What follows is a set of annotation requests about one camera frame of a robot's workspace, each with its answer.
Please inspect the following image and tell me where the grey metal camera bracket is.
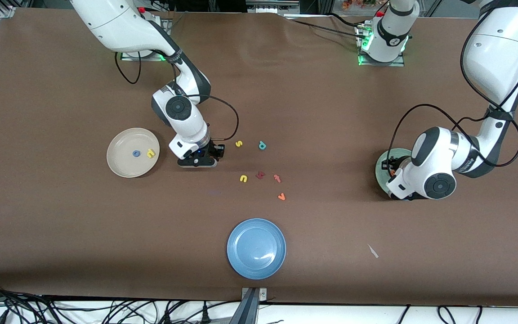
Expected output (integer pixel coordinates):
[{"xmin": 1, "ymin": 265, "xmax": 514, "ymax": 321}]
[{"xmin": 240, "ymin": 287, "xmax": 268, "ymax": 324}]

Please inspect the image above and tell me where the black looped cable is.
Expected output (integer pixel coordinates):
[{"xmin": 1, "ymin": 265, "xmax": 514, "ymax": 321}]
[{"xmin": 436, "ymin": 305, "xmax": 458, "ymax": 324}]

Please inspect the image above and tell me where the blue round plate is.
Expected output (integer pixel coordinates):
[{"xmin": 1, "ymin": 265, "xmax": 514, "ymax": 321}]
[{"xmin": 227, "ymin": 218, "xmax": 286, "ymax": 280}]

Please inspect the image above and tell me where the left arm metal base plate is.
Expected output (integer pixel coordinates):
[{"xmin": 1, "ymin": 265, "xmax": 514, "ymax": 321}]
[{"xmin": 356, "ymin": 23, "xmax": 406, "ymax": 68}]

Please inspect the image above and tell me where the thin black table cable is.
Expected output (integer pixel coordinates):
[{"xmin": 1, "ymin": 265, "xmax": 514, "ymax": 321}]
[
  {"xmin": 283, "ymin": 17, "xmax": 366, "ymax": 41},
  {"xmin": 328, "ymin": 12, "xmax": 362, "ymax": 28}
]

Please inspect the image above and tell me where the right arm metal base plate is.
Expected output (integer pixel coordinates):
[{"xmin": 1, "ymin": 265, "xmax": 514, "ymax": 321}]
[{"xmin": 121, "ymin": 18, "xmax": 173, "ymax": 62}]

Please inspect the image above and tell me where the white power strip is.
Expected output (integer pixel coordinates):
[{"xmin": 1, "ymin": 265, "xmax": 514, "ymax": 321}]
[{"xmin": 246, "ymin": 0, "xmax": 300, "ymax": 14}]

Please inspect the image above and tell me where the green round plate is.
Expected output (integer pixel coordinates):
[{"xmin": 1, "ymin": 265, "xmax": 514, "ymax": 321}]
[{"xmin": 375, "ymin": 148, "xmax": 415, "ymax": 198}]

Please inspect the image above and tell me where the orange flower decoration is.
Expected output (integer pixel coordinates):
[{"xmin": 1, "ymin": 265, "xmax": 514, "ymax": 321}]
[{"xmin": 342, "ymin": 0, "xmax": 376, "ymax": 10}]

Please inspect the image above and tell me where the brown paper table cover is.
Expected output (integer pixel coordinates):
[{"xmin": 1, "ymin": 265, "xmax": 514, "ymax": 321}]
[{"xmin": 0, "ymin": 8, "xmax": 518, "ymax": 307}]

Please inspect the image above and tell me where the beige round plate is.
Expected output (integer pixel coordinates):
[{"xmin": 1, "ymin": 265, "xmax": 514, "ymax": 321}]
[{"xmin": 107, "ymin": 128, "xmax": 161, "ymax": 178}]

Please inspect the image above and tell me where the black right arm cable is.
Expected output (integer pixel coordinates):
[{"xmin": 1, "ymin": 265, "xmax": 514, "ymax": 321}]
[{"xmin": 114, "ymin": 50, "xmax": 240, "ymax": 142}]

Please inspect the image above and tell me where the black floor cable tangle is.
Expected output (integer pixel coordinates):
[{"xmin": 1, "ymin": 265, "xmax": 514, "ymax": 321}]
[{"xmin": 0, "ymin": 279, "xmax": 241, "ymax": 324}]

